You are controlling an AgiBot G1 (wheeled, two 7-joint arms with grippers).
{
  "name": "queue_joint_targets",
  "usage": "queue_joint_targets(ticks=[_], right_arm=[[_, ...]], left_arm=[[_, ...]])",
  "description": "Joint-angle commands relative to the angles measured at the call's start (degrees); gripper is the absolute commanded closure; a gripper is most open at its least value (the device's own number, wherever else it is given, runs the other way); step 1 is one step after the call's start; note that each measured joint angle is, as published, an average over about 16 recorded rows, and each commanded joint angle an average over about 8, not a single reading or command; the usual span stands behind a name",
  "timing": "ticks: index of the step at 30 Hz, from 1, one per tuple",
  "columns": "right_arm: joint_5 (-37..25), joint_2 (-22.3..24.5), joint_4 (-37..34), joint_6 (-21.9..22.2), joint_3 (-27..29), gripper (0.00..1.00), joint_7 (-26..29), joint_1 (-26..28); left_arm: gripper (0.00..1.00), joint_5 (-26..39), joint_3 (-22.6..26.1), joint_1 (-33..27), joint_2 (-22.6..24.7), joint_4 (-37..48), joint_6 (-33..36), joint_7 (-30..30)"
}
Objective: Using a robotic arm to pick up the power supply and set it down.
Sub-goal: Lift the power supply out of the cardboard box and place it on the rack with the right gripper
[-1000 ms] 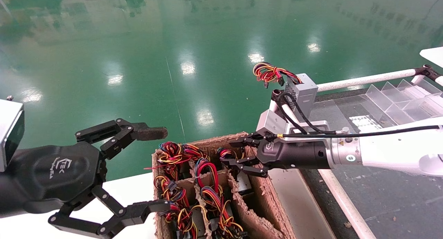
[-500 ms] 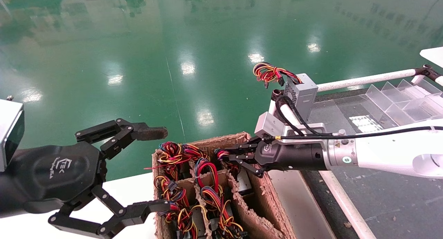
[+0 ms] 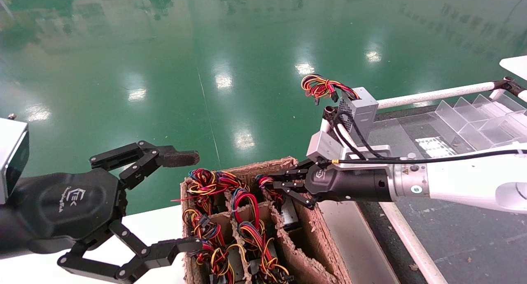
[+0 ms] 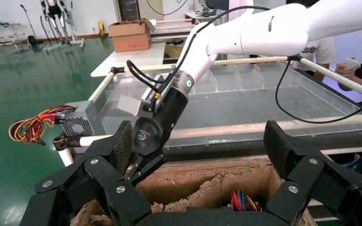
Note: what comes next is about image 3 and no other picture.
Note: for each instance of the clear acrylic divider tray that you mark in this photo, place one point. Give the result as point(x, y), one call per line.
point(469, 119)

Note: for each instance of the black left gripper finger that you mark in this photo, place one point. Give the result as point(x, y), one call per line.
point(164, 249)
point(177, 158)

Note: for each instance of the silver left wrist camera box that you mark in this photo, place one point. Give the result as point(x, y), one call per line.
point(10, 152)

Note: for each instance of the brown cardboard divider box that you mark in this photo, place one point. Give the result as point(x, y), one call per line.
point(317, 234)

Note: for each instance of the white frame tube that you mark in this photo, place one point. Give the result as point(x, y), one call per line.
point(523, 95)
point(432, 95)
point(411, 243)
point(325, 126)

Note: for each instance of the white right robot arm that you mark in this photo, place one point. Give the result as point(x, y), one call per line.
point(461, 181)

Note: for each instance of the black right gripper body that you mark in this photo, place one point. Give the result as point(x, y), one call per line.
point(354, 185)

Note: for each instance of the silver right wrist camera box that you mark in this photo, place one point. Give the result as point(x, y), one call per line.
point(323, 146)

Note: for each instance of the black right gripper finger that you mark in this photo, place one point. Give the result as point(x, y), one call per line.
point(298, 189)
point(294, 175)

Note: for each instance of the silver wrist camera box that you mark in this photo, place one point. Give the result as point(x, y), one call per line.
point(10, 152)
point(323, 146)

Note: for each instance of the white table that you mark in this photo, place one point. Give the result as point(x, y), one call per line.
point(516, 66)

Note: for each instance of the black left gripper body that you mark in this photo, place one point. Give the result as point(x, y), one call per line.
point(70, 201)

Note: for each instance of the black tube joint connector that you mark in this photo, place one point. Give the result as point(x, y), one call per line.
point(329, 113)
point(508, 85)

